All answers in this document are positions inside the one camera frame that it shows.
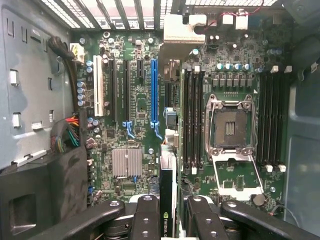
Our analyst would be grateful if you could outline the open metal socket cover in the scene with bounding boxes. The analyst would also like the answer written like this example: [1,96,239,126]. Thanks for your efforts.
[211,152,265,201]

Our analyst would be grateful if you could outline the silver coin battery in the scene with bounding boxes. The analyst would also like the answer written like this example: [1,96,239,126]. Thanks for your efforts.
[252,193,267,207]

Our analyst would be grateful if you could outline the grey finned chipset heatsink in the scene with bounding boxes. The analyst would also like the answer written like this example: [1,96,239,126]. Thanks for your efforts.
[111,148,143,179]

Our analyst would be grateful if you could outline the black RAM slot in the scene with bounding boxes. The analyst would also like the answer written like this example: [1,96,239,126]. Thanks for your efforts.
[199,65,206,176]
[259,66,267,173]
[279,66,288,173]
[265,66,274,173]
[272,66,281,173]
[182,65,189,176]
[188,65,195,176]
[193,65,200,176]

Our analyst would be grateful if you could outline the metal CPU socket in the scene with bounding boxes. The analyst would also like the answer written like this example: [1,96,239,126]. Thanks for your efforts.
[204,92,259,157]

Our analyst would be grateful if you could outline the thin metal locking lever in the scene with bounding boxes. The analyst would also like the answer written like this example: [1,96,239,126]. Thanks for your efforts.
[206,98,216,155]

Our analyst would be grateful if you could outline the green Dell motherboard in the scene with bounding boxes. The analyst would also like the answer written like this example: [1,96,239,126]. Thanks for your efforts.
[72,27,288,221]

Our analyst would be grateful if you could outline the black open PC case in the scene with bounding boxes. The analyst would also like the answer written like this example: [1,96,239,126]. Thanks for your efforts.
[0,0,320,240]

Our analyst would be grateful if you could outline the blue expansion slot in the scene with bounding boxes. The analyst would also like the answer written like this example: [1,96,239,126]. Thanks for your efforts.
[150,58,164,141]

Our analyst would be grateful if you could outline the long black expansion slot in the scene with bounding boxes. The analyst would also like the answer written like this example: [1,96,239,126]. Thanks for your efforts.
[107,58,118,123]
[122,59,136,140]

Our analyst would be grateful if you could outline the white expansion slot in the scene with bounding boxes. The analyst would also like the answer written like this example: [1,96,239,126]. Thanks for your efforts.
[92,54,105,118]

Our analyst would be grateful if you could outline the white power connector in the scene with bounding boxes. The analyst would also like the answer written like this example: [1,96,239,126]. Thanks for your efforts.
[69,42,85,64]

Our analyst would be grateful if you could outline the power plug coloured wires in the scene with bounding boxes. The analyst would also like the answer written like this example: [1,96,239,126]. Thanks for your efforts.
[49,111,88,154]

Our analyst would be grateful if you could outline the black sleeved power cable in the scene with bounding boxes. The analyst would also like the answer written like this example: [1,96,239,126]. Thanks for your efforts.
[47,36,79,112]

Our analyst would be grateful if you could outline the thin red wire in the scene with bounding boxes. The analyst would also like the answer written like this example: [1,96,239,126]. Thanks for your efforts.
[204,0,265,31]

